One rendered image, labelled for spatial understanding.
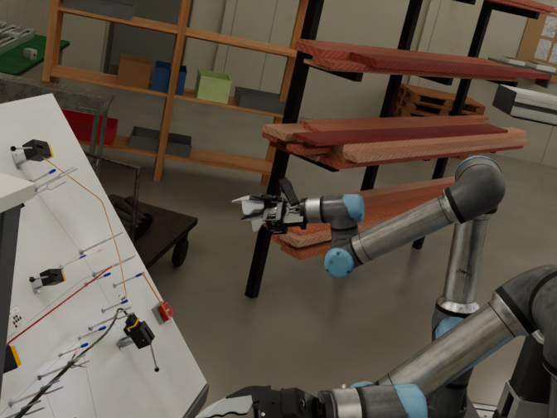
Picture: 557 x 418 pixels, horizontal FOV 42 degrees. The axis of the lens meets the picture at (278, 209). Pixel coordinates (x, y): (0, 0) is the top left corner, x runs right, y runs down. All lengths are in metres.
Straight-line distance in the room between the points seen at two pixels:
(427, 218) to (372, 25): 9.78
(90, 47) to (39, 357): 9.81
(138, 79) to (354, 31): 5.27
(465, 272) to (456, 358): 0.69
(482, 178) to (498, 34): 10.30
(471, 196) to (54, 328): 1.06
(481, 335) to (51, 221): 1.20
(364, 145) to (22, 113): 2.74
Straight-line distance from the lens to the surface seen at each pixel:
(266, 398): 1.17
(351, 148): 4.42
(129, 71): 6.88
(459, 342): 1.33
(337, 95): 11.58
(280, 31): 11.33
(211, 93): 6.90
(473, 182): 1.82
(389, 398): 1.20
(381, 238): 1.84
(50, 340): 1.88
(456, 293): 2.02
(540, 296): 1.27
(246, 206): 2.03
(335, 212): 1.96
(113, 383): 2.02
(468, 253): 1.98
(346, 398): 1.18
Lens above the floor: 2.16
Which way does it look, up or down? 18 degrees down
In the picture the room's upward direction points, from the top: 13 degrees clockwise
